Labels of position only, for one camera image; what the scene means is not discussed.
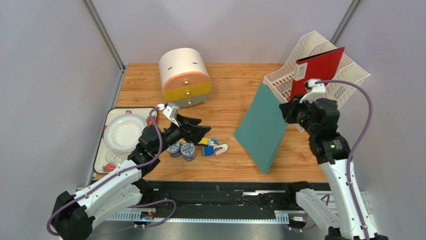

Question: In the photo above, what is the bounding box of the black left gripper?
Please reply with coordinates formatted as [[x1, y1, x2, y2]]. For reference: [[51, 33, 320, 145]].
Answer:
[[153, 113, 211, 156]]

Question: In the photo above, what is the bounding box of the teal file folder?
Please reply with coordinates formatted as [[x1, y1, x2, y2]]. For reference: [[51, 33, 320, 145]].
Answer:
[[234, 83, 288, 174]]

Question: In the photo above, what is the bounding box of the round drawer storage box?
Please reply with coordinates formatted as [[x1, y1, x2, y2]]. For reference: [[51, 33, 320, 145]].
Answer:
[[158, 47, 212, 108]]

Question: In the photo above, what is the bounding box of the red file folder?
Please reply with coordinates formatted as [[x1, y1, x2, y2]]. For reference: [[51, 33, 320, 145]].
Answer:
[[288, 47, 345, 102]]

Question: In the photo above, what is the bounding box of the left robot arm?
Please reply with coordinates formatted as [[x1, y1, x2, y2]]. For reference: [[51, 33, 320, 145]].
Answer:
[[46, 114, 212, 240]]

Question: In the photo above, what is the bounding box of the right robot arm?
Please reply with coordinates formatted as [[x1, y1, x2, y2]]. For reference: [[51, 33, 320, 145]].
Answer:
[[279, 98, 388, 240]]

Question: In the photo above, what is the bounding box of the yellow bone-shaped eraser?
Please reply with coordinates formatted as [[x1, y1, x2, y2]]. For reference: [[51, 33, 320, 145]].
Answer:
[[198, 137, 210, 146]]

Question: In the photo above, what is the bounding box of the blue patterned tape roll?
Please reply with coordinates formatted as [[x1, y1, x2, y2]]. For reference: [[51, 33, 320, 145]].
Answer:
[[180, 142, 197, 162], [166, 142, 181, 158]]

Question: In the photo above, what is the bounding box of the white plastic file rack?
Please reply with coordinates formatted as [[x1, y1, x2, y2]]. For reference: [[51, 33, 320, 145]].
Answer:
[[262, 30, 371, 133]]

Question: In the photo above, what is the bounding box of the strawberry pattern tray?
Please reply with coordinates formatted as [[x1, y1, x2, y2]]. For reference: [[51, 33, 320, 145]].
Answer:
[[94, 107, 158, 174]]

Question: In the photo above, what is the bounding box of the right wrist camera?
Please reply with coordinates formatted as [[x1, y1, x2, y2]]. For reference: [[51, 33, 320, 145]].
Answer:
[[299, 78, 326, 103]]

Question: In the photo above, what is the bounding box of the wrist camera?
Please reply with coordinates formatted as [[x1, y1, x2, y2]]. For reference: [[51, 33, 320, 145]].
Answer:
[[299, 78, 326, 103], [156, 102, 180, 127]]

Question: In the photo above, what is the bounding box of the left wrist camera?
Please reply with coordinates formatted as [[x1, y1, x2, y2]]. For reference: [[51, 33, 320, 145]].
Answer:
[[156, 102, 180, 127]]

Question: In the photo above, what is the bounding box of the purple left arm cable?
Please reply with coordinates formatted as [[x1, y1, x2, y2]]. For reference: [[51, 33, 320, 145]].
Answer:
[[45, 103, 177, 237]]

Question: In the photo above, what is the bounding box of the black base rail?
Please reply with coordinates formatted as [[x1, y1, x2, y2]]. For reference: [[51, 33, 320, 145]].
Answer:
[[120, 180, 334, 221]]

